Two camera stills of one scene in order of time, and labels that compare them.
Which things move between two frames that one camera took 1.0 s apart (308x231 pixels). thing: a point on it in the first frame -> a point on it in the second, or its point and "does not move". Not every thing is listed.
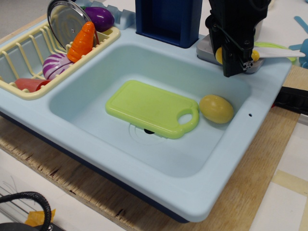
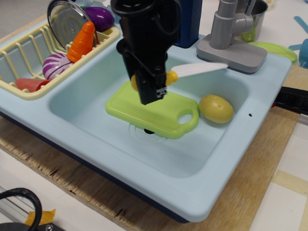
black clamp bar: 293,99 does not move
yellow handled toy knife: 261,53 -> 172,77
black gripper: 233,22 -> 148,29
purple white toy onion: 54,63 does not move
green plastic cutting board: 156,109 does not move
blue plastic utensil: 302,23 does not move
